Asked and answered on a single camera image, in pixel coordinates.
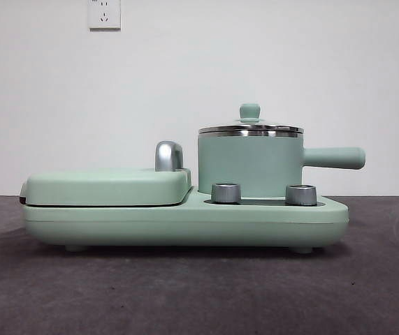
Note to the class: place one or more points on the glass pot lid green knob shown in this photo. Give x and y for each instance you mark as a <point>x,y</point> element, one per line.
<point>250,111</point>

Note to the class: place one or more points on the silver control knob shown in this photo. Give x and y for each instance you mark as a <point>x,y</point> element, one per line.
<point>301,194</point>
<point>226,192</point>

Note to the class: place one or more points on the mint green breakfast machine base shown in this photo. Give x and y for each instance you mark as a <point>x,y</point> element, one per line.
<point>185,223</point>

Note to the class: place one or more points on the white wall socket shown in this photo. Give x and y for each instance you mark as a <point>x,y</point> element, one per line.
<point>104,15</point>

